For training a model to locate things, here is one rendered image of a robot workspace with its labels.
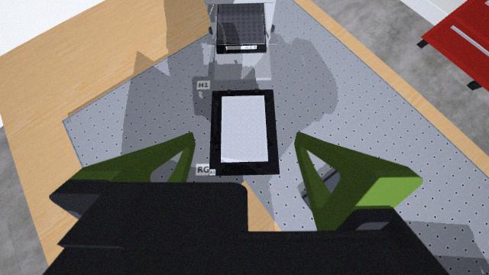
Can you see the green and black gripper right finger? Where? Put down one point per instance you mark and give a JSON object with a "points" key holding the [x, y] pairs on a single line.
{"points": [[366, 182]]}

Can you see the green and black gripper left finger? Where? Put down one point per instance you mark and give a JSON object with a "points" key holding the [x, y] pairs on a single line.
{"points": [[137, 166]]}

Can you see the black well plate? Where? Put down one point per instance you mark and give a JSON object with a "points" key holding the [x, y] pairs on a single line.
{"points": [[241, 29]]}

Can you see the black rectangular frame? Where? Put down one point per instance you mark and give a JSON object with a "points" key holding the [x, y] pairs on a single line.
{"points": [[238, 170]]}

